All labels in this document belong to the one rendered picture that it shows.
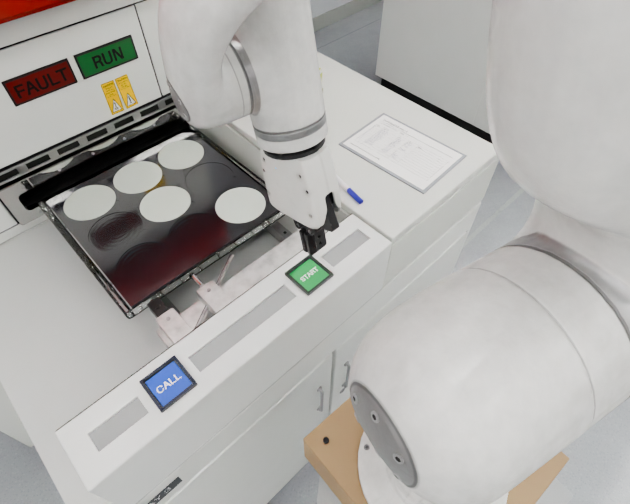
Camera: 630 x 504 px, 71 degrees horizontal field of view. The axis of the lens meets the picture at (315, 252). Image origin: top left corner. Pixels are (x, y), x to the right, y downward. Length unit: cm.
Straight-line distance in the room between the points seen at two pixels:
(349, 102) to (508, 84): 88
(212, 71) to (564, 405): 34
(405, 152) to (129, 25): 59
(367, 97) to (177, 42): 73
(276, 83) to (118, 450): 47
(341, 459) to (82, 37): 84
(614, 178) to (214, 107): 34
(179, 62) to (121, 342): 58
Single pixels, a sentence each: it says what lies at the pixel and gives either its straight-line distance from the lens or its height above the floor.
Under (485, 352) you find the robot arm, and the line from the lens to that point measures 25.
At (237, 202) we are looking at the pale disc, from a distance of 92.
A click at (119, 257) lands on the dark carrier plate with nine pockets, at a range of 89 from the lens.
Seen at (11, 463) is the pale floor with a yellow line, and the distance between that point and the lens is 186.
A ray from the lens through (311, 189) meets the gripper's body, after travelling 52.
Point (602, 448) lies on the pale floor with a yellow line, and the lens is 185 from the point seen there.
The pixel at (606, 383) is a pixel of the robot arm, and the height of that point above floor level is 131.
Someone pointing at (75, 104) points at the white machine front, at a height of 104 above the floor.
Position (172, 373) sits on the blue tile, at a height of 96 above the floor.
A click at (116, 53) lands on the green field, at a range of 103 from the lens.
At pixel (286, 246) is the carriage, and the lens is 85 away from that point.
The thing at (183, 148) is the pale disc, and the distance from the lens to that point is 107.
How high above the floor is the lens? 154
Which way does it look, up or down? 52 degrees down
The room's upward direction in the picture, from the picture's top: straight up
